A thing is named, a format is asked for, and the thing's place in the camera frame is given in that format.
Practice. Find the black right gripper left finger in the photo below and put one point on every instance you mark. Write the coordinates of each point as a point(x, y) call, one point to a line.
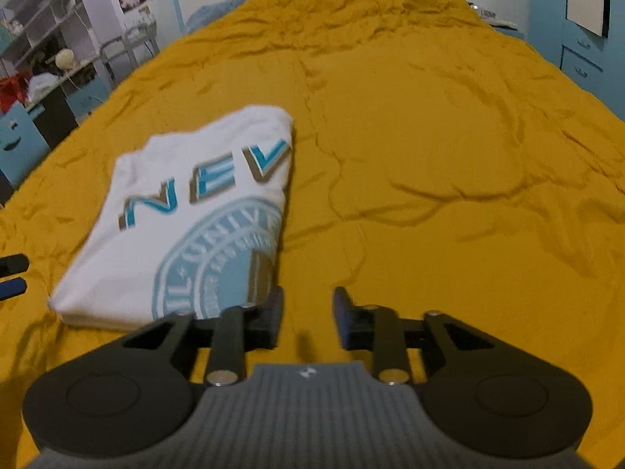
point(132, 393)

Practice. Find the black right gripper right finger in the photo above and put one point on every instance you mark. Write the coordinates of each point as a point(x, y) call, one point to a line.
point(483, 393)

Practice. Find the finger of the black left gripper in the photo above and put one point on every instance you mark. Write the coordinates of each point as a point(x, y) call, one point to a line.
point(13, 287)
point(13, 264)

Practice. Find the white printed t-shirt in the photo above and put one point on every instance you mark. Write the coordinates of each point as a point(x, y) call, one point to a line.
point(191, 224)

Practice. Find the blue desk with drawers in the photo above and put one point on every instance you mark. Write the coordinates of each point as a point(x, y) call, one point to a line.
point(31, 130)

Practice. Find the red bag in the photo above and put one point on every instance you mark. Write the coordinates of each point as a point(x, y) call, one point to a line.
point(14, 89)

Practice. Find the round cream lamp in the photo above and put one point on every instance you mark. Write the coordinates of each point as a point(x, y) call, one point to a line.
point(65, 60)

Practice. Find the white shelf unit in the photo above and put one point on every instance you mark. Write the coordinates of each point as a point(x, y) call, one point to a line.
point(33, 31)

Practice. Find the mustard yellow bedspread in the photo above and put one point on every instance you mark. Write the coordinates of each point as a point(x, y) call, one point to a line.
point(437, 165)

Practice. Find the grey metal trolley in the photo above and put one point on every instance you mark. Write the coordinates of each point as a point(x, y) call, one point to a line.
point(142, 34)

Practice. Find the blue pillow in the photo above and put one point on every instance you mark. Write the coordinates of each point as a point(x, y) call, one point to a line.
point(209, 13)

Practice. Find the blue white wardrobe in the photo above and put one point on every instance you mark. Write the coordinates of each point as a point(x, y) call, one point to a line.
point(585, 39)

